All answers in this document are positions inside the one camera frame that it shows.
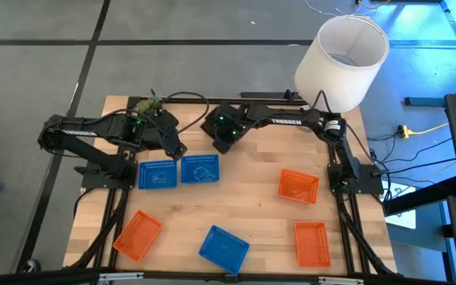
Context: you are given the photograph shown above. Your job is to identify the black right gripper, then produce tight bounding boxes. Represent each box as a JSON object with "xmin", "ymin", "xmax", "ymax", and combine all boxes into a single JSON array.
[{"xmin": 199, "ymin": 102, "xmax": 253, "ymax": 155}]

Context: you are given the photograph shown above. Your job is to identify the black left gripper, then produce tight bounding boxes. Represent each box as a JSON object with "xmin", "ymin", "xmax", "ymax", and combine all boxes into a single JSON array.
[{"xmin": 142, "ymin": 109, "xmax": 188, "ymax": 160}]

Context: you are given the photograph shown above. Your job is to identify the blue slotted plastic basket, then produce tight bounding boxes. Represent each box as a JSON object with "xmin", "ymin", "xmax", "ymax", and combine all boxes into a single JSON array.
[
  {"xmin": 180, "ymin": 154, "xmax": 221, "ymax": 185},
  {"xmin": 198, "ymin": 224, "xmax": 251, "ymax": 276},
  {"xmin": 137, "ymin": 159, "xmax": 179, "ymax": 191}
]

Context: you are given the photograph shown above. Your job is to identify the orange slotted plastic basket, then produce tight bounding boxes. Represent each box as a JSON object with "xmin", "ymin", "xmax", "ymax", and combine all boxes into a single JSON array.
[
  {"xmin": 112, "ymin": 209, "xmax": 164, "ymax": 263},
  {"xmin": 293, "ymin": 221, "xmax": 332, "ymax": 268},
  {"xmin": 277, "ymin": 168, "xmax": 321, "ymax": 206}
]

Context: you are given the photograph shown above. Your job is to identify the potted green artificial plant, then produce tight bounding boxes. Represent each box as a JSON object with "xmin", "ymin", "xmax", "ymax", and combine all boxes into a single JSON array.
[{"xmin": 135, "ymin": 89, "xmax": 165, "ymax": 116}]

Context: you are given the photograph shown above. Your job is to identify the black rectangular box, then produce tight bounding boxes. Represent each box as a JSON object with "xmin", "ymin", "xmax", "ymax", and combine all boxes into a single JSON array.
[{"xmin": 239, "ymin": 91, "xmax": 297, "ymax": 101}]

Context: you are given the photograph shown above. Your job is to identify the black caster wheel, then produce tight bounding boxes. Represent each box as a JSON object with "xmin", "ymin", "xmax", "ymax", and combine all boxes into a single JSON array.
[{"xmin": 21, "ymin": 257, "xmax": 42, "ymax": 274}]

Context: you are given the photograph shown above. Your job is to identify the white floor sheet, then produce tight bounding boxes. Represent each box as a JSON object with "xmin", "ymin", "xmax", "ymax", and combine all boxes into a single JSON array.
[{"xmin": 383, "ymin": 180, "xmax": 417, "ymax": 230}]

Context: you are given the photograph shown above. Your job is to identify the black diagonal table beam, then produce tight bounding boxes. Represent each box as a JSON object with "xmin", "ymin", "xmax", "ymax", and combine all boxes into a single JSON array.
[{"xmin": 382, "ymin": 173, "xmax": 456, "ymax": 217}]

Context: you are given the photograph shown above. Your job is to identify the metal floor bar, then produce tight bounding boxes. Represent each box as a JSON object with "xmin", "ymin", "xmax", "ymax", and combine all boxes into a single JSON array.
[{"xmin": 405, "ymin": 96, "xmax": 447, "ymax": 108}]

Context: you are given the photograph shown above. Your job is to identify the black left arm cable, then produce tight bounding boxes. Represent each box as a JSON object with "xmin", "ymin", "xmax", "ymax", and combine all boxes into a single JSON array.
[{"xmin": 157, "ymin": 91, "xmax": 211, "ymax": 135}]

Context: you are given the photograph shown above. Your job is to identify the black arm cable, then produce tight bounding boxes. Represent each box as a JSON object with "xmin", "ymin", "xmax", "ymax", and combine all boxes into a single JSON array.
[
  {"xmin": 157, "ymin": 91, "xmax": 211, "ymax": 135},
  {"xmin": 310, "ymin": 89, "xmax": 334, "ymax": 116}
]

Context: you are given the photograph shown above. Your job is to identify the black frame cross rail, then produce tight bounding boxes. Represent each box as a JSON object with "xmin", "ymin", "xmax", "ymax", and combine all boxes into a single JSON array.
[{"xmin": 126, "ymin": 94, "xmax": 310, "ymax": 108}]

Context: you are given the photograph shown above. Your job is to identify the black frame side rail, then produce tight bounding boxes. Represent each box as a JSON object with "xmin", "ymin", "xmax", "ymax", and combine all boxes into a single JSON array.
[
  {"xmin": 108, "ymin": 188, "xmax": 132, "ymax": 272},
  {"xmin": 333, "ymin": 192, "xmax": 352, "ymax": 275},
  {"xmin": 92, "ymin": 188, "xmax": 114, "ymax": 272},
  {"xmin": 349, "ymin": 192, "xmax": 371, "ymax": 275}
]

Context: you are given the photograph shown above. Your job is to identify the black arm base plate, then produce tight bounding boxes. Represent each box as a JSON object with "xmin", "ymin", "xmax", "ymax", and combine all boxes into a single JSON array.
[
  {"xmin": 74, "ymin": 157, "xmax": 139, "ymax": 190},
  {"xmin": 327, "ymin": 162, "xmax": 385, "ymax": 196}
]

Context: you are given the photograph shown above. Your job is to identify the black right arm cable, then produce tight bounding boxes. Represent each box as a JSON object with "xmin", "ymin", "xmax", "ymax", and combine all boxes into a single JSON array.
[{"xmin": 310, "ymin": 89, "xmax": 334, "ymax": 116}]

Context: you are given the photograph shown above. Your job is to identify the black frame camera rail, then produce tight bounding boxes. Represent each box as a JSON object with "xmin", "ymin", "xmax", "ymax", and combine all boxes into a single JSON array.
[{"xmin": 0, "ymin": 267, "xmax": 456, "ymax": 285}]

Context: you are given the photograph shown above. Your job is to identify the black sleeved cable bundle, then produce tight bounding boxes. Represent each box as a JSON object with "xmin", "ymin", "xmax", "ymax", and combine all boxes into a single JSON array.
[
  {"xmin": 338, "ymin": 197, "xmax": 397, "ymax": 276},
  {"xmin": 69, "ymin": 188, "xmax": 132, "ymax": 271}
]

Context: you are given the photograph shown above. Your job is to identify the silver rail bracket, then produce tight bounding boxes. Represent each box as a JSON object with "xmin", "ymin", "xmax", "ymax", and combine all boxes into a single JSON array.
[
  {"xmin": 97, "ymin": 272, "xmax": 145, "ymax": 283},
  {"xmin": 317, "ymin": 275, "xmax": 366, "ymax": 285}
]

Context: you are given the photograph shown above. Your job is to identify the thin white cable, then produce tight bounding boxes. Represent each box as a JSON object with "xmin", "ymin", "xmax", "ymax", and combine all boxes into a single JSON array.
[{"xmin": 302, "ymin": 0, "xmax": 393, "ymax": 17}]

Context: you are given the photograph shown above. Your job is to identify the black floor cable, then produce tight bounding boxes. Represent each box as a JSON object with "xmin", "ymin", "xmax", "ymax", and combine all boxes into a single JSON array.
[{"xmin": 366, "ymin": 136, "xmax": 454, "ymax": 175}]

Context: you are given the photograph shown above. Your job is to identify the yellow extension cable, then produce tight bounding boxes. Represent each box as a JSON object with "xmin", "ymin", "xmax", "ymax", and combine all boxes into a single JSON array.
[{"xmin": 408, "ymin": 121, "xmax": 450, "ymax": 138}]

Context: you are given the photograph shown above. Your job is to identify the white floor cable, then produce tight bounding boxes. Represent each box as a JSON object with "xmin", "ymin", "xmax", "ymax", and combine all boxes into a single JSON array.
[{"xmin": 386, "ymin": 142, "xmax": 456, "ymax": 195}]

